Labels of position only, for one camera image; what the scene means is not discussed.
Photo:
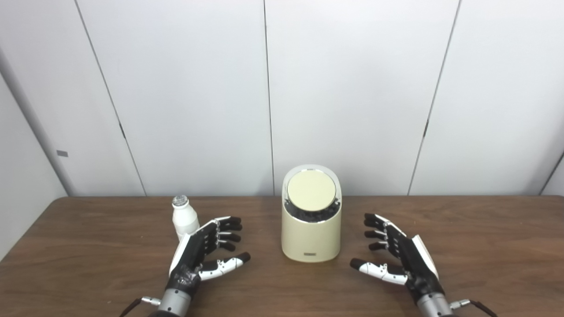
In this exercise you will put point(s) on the small white plastic bottle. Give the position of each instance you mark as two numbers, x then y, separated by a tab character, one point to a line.
184	220

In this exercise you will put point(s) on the cream round bin lid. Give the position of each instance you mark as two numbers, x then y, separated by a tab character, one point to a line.
311	191

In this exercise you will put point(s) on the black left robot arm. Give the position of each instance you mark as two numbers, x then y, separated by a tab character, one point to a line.
174	304

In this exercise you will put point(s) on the cream-colored bin body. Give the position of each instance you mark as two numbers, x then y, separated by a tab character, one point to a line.
310	240

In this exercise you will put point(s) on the black bin liner bag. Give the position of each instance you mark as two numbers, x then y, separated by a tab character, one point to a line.
310	215

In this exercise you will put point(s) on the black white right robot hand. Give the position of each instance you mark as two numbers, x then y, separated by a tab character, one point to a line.
416	264

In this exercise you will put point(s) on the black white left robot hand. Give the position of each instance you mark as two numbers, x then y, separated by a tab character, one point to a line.
194	255

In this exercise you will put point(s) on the small grey wall label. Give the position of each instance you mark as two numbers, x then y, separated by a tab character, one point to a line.
62	153

